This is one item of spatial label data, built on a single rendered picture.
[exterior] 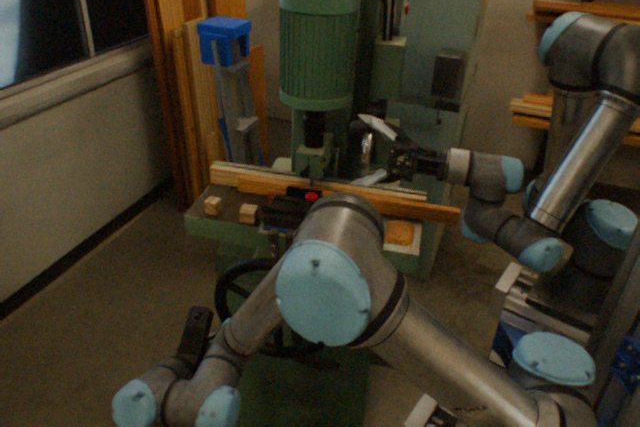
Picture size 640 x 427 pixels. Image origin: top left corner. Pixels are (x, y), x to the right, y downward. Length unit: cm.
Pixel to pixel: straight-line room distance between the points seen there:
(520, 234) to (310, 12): 62
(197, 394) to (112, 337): 149
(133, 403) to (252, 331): 21
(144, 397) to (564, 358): 66
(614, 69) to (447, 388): 66
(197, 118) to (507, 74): 198
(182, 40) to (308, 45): 155
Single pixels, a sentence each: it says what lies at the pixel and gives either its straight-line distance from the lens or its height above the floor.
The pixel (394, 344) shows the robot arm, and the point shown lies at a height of 118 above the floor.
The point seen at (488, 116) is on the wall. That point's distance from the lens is 373.
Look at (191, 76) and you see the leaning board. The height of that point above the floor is 79.
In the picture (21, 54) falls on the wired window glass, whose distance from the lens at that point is 245.
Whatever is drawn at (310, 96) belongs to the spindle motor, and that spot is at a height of 123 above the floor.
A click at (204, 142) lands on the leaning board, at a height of 43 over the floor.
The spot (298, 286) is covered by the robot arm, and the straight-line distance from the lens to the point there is 61.
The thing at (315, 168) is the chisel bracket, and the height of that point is 103.
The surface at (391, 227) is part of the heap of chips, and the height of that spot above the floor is 91.
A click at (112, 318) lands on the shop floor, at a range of 248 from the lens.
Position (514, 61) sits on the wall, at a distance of 360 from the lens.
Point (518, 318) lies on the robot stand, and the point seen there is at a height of 71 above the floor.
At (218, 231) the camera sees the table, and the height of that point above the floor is 87.
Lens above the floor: 166
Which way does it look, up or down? 31 degrees down
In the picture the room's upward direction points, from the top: 3 degrees clockwise
